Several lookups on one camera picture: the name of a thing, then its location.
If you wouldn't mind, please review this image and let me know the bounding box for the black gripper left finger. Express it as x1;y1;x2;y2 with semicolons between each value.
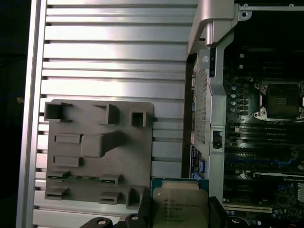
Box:
80;187;153;228

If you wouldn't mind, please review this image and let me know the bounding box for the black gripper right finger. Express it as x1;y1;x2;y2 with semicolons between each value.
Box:
208;196;274;228

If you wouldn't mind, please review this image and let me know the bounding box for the silver green CPU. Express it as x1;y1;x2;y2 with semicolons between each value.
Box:
151;177;210;228

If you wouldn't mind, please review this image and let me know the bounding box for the white expansion slot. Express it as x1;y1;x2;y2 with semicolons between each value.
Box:
224;204;273;214

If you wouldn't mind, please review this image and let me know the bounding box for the blue expansion slot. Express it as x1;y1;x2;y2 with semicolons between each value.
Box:
225;158;304;168

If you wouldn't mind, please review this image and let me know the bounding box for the RAM slot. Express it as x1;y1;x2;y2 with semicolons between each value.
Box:
227;121;304;129
227;135;304;143
227;142;304;150
227;129;304;136

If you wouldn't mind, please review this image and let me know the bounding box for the CPU socket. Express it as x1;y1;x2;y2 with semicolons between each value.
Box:
253;81;304;121

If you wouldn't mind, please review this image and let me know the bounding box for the grey parts rack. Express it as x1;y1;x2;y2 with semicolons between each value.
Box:
43;99;155;210

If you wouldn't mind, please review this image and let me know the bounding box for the green motherboard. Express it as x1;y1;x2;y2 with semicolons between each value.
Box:
223;46;304;228

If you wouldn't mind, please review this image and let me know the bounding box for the black graphics card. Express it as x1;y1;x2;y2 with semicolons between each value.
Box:
254;171;304;207

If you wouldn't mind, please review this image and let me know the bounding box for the black open PC case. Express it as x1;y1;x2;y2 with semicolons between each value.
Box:
181;0;304;228

